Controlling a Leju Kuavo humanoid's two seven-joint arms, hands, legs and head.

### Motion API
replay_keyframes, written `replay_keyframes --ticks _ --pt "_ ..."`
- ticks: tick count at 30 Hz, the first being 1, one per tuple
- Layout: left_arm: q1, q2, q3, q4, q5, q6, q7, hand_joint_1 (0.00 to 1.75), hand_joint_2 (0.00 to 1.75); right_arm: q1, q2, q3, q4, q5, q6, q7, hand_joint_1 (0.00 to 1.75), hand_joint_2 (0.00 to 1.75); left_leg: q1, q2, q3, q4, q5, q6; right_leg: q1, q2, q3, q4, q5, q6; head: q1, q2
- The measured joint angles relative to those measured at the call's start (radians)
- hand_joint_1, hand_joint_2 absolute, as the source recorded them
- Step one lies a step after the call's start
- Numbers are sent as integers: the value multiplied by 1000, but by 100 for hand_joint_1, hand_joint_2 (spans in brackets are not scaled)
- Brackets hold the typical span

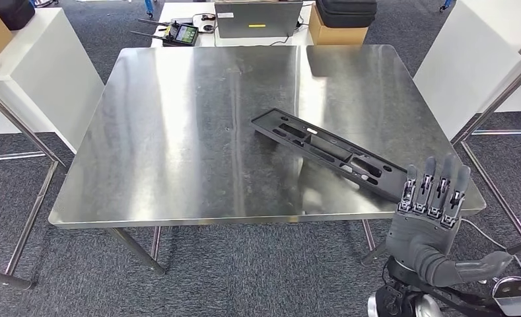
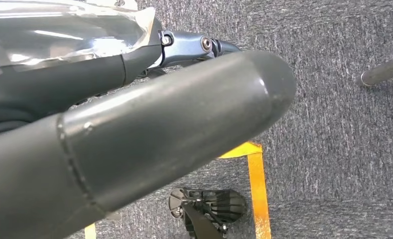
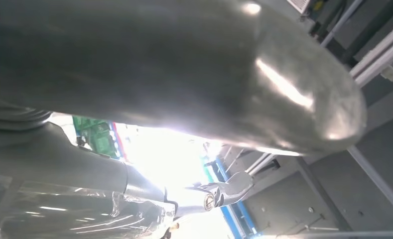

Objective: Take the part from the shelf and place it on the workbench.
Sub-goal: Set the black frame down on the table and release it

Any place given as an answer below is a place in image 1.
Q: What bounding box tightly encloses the stainless steel workbench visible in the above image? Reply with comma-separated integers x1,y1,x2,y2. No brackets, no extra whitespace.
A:
48,44,487,277

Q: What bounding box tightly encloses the black remote controller with screen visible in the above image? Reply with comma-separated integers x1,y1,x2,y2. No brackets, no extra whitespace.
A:
131,18,200,48

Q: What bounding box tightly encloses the black laptop cable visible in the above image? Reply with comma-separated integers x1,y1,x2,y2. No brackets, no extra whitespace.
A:
269,15,306,47

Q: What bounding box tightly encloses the small white device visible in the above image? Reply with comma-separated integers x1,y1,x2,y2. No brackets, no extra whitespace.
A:
192,13,217,34

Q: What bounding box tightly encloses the black carrying case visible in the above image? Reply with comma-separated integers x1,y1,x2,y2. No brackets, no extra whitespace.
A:
314,0,378,29

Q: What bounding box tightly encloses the white cabinet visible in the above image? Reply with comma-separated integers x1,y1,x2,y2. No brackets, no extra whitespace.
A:
413,0,521,141
0,7,105,154

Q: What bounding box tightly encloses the white floor cable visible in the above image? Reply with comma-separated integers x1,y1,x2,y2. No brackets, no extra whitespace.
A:
461,217,521,279

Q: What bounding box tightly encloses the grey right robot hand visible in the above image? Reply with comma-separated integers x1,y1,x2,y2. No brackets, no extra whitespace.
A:
386,153,514,289

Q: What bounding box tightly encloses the white desk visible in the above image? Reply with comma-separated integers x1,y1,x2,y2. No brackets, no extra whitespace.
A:
151,2,320,48

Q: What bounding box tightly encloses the black bag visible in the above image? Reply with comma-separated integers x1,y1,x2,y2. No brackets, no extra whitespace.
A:
0,0,36,32

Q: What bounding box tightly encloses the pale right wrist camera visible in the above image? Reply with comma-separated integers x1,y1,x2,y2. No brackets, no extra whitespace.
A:
492,276,521,317

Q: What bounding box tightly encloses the long black plastic part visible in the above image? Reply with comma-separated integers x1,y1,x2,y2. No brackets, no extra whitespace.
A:
250,108,410,204

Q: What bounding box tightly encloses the grey laptop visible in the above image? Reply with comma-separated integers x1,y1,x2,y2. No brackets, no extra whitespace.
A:
214,1,304,40

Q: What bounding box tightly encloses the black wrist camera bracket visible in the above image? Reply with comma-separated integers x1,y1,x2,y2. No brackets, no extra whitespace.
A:
434,284,506,317

